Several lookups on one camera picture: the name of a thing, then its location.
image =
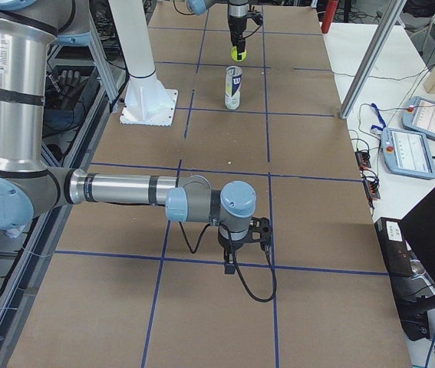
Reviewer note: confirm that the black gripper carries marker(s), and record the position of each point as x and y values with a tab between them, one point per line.
229	244
236	24

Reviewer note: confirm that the yellow tennis ball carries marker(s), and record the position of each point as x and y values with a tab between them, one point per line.
238	56

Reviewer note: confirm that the Wilson tennis ball can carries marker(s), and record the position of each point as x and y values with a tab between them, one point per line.
233	87

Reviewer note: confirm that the red cylinder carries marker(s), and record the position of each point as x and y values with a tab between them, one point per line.
328	18

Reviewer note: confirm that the orange black adapter box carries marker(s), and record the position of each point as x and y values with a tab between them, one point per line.
363	159

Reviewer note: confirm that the black computer box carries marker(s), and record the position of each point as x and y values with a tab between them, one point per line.
414	296

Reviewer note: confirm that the near teach pendant tablet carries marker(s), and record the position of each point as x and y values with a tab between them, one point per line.
407	153

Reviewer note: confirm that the teach pendant tablet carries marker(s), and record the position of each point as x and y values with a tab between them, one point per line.
419	116
407	153

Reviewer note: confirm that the far teach pendant tablet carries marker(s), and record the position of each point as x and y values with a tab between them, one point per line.
419	116

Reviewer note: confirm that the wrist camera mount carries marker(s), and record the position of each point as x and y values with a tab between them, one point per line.
256	16
260	231

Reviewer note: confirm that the white pedestal column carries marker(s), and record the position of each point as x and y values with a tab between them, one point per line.
146	101

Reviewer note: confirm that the aluminium frame post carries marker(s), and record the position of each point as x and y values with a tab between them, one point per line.
373	51

